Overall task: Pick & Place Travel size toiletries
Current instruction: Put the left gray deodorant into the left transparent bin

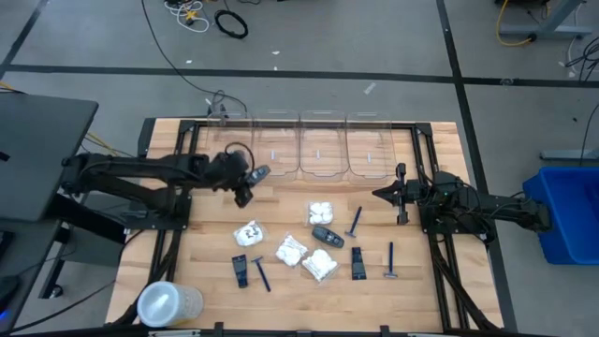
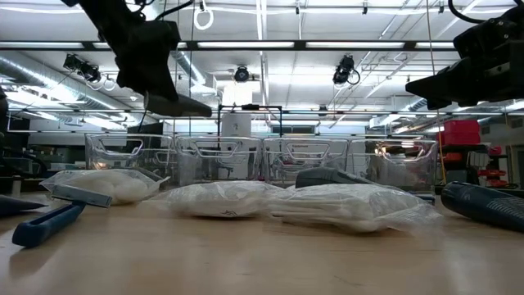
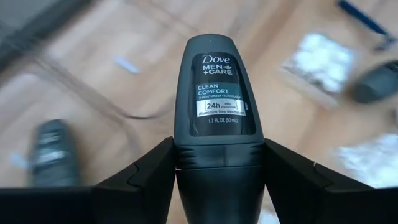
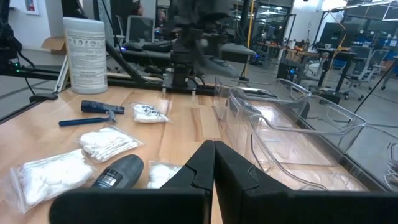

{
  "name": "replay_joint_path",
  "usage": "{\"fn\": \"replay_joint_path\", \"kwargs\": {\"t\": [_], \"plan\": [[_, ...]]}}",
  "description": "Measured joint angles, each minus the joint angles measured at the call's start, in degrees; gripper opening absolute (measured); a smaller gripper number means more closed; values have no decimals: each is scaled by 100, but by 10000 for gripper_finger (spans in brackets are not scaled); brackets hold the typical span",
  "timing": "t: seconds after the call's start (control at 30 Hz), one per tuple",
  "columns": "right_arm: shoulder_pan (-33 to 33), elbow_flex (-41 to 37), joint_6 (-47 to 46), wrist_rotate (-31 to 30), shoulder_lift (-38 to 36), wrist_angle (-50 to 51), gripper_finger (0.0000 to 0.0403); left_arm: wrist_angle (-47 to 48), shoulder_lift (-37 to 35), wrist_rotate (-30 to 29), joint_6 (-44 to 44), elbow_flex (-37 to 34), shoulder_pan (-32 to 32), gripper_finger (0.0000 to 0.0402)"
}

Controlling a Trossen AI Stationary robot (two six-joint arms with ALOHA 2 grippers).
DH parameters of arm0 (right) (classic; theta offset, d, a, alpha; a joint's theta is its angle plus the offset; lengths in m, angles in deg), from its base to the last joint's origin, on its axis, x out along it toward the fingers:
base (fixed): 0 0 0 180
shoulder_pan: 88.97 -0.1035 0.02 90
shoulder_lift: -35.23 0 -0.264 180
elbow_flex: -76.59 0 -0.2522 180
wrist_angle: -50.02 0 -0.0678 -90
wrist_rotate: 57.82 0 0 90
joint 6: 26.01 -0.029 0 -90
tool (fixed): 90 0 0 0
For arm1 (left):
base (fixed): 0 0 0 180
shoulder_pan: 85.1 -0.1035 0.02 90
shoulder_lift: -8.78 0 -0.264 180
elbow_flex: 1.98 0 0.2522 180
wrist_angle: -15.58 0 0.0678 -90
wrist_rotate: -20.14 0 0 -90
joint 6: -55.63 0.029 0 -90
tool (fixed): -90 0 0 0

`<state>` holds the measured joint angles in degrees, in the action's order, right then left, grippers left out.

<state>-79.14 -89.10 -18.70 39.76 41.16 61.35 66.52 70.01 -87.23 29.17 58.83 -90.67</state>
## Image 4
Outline person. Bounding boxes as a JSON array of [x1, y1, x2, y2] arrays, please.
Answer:
[[129, 1, 146, 18], [156, 10, 168, 29]]

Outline black computer tower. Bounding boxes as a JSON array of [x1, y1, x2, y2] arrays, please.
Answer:
[[276, 60, 301, 83]]

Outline computer mouse with blue light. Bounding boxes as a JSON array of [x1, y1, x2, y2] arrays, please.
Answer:
[[120, 42, 143, 52]]

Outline blue disposable razor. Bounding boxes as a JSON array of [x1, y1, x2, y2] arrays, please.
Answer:
[[58, 110, 117, 128]]

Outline cotton swabs clear bag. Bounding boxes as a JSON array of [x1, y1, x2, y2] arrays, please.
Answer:
[[76, 125, 144, 164], [0, 148, 97, 215]]

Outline dark blue tube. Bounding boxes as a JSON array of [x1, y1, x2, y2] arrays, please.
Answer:
[[80, 99, 126, 115]]

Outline clear plastic bin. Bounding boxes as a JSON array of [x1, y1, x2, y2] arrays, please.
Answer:
[[248, 114, 398, 192], [213, 77, 313, 124], [228, 87, 368, 156]]

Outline cotton balls bag with writing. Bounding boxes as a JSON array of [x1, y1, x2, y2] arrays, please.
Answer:
[[130, 103, 170, 124]]

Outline framed wall picture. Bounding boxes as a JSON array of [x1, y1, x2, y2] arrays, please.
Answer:
[[23, 0, 41, 16]]

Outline small cotton balls bag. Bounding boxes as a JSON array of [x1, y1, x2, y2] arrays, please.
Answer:
[[146, 161, 184, 190]]

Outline silver aluminium bar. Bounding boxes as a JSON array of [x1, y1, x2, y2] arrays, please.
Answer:
[[53, 55, 71, 94]]

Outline black monitor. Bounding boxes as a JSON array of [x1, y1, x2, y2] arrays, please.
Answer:
[[318, 22, 346, 49]]

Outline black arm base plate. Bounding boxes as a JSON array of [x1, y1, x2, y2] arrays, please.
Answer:
[[160, 81, 200, 95]]

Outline black standing desk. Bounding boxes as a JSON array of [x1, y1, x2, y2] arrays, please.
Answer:
[[315, 48, 358, 105]]

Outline black deodorant stick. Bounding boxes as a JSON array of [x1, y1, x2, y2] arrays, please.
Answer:
[[91, 154, 145, 190]]

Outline white floor cables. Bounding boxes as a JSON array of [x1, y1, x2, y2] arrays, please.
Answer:
[[384, 142, 398, 191]]

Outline cardboard box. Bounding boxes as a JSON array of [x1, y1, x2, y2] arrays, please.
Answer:
[[41, 36, 67, 54]]

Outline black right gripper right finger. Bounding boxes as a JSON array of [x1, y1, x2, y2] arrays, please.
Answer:
[[213, 139, 398, 224]]

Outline black desktop device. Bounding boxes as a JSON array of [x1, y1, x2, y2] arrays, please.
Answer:
[[142, 40, 174, 53]]

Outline cluttered wooden worktable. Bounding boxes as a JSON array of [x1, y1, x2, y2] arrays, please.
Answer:
[[256, 42, 315, 68]]

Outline black diagonal cable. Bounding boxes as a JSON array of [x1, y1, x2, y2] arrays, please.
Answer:
[[353, 58, 398, 114]]

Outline black frame bracket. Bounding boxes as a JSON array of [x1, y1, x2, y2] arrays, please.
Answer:
[[29, 92, 59, 103]]

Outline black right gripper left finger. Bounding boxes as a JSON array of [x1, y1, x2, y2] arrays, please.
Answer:
[[49, 139, 216, 224]]

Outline yellow vertical pole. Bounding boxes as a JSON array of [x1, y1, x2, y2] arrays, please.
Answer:
[[244, 0, 256, 78]]

